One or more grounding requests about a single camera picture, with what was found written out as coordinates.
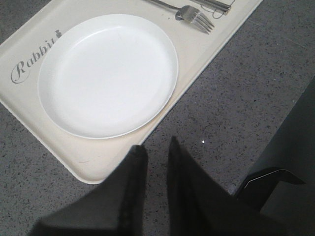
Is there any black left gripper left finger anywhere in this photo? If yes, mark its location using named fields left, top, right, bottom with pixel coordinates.
left=34, top=146, right=148, bottom=236

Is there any silver metal chopstick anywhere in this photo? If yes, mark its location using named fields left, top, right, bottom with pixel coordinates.
left=191, top=0, right=231, bottom=15

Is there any dark grey cabinet panel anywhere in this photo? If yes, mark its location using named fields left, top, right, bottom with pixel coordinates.
left=236, top=76, right=315, bottom=229

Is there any silver metal fork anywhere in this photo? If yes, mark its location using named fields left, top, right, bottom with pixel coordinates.
left=149, top=0, right=215, bottom=34

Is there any cream rabbit serving tray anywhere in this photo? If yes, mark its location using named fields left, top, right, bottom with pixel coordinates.
left=0, top=0, right=259, bottom=184

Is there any white round plate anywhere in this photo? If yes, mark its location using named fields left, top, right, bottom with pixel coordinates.
left=38, top=14, right=178, bottom=139

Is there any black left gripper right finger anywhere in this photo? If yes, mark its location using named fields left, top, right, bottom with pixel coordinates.
left=167, top=137, right=304, bottom=236

